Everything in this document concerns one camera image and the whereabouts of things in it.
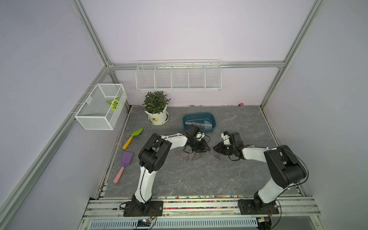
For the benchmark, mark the teal plastic storage box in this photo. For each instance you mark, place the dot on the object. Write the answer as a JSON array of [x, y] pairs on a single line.
[[200, 116]]

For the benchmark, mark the potted green plant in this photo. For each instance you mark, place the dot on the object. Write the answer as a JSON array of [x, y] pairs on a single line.
[[155, 106]]

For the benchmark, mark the clear straight ruler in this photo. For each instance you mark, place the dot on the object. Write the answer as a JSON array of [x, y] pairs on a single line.
[[196, 123]]

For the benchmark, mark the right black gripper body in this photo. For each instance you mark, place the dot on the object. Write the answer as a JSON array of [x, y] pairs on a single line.
[[225, 149]]

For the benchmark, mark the white wire wall shelf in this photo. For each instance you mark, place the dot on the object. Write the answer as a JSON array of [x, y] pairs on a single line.
[[179, 75]]

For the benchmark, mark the purple pink toy spatula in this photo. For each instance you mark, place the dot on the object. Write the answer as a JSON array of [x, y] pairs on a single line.
[[126, 159]]

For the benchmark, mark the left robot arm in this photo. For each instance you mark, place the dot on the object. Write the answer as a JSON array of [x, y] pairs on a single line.
[[154, 153]]

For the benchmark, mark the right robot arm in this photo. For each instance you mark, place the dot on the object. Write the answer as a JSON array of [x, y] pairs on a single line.
[[286, 169]]

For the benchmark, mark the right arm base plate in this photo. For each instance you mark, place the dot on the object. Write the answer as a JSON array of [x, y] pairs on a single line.
[[257, 207]]

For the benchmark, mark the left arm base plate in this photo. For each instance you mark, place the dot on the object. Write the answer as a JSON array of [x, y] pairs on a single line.
[[137, 209]]

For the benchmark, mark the pink long triangle ruler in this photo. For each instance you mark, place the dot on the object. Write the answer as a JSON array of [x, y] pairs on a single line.
[[185, 156]]

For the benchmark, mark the white wire side basket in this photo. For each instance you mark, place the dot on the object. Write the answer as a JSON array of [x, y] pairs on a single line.
[[95, 112]]

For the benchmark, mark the aluminium rail front frame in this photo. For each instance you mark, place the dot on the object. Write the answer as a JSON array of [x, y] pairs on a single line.
[[204, 213]]

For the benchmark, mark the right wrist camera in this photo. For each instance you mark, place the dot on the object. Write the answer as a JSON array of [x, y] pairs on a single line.
[[225, 136]]

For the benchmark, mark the pink small triangle ruler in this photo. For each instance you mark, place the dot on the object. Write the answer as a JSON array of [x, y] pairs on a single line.
[[196, 156]]

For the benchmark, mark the green yellow toy shovel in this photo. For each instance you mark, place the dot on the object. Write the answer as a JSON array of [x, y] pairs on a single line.
[[135, 133]]

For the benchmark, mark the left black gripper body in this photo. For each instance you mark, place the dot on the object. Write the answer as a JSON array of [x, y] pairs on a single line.
[[197, 145]]

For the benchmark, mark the green toy in basket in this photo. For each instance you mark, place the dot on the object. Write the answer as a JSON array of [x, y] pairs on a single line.
[[114, 103]]

